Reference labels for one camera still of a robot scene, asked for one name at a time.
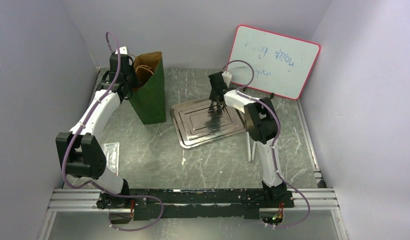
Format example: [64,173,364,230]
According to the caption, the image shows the silver metal tongs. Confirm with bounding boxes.
[246,132,256,162]

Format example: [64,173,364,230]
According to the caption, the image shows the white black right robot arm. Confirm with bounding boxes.
[208,71,287,207]

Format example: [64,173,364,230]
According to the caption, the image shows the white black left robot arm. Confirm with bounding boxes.
[56,48,139,208]

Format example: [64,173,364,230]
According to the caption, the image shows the red framed whiteboard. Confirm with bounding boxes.
[226,24,321,100]

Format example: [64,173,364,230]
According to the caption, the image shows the green brown paper bag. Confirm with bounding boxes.
[129,51,166,125]

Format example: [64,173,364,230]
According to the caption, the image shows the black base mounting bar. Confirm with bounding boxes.
[95,188,294,221]

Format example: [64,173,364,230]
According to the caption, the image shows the white plastic packet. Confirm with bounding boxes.
[102,142,120,176]

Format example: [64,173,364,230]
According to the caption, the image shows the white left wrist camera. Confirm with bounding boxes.
[115,46,128,55]

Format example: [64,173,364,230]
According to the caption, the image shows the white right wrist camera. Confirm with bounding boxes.
[221,71,232,87]

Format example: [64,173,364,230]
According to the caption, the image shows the silver metal tray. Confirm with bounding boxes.
[170,98,246,149]

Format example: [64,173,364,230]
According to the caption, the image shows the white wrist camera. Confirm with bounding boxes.
[221,71,232,87]
[115,46,128,55]

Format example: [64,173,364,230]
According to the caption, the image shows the aluminium frame rail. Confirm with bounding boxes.
[48,188,340,212]

